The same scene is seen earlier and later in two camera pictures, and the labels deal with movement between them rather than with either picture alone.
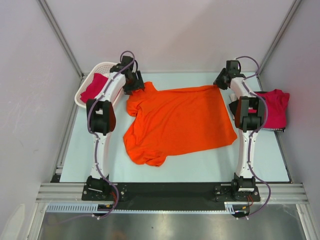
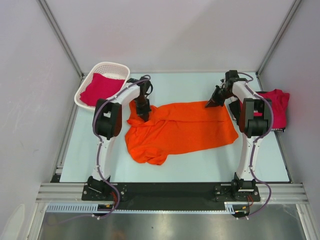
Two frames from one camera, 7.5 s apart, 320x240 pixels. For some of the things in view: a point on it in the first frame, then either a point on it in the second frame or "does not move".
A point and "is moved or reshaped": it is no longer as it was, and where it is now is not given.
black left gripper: (138, 85) to (144, 114)
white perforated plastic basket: (102, 69) does not move
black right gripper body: (221, 78) to (221, 94)
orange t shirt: (169, 122) is moved or reshaped
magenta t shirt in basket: (93, 89) does not move
